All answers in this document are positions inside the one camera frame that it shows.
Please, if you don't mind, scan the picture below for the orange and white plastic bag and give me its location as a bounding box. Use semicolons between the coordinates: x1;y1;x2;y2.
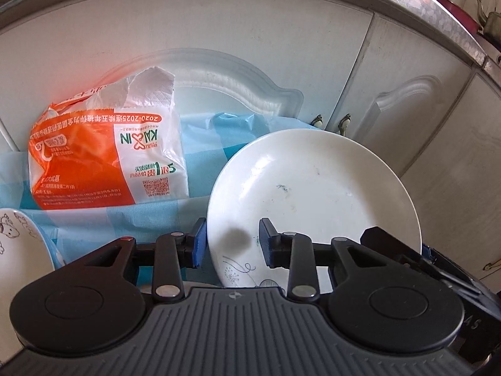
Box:
28;66;191;211

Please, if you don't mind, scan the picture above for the white bowl with cartoon print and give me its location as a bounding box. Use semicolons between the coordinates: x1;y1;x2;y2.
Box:
0;208;66;363

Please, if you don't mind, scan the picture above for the white plate with floral print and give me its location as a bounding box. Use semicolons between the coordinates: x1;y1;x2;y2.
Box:
207;128;423;288

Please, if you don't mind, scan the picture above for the white cable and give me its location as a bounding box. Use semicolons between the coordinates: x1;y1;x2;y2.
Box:
0;124;19;153

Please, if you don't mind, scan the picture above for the dark red container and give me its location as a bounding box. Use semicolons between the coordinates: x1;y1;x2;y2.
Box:
428;0;484;34

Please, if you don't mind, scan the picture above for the wide white cabinet door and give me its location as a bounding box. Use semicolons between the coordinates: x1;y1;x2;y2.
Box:
0;0;375;153

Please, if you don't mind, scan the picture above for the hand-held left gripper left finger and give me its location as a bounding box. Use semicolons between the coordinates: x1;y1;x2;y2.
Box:
80;218;207;303

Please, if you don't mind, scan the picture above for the blue checked plastic tablecloth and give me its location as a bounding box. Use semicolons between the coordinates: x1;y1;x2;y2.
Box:
0;112;322;283

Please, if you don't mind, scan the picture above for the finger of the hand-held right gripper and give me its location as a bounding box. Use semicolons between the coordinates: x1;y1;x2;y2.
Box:
359;226;436;269

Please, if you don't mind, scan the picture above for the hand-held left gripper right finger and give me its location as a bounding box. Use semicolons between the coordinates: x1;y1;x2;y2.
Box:
259;218;397;302

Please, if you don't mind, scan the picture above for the metal kettle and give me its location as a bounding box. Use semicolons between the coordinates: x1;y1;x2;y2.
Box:
473;0;501;35

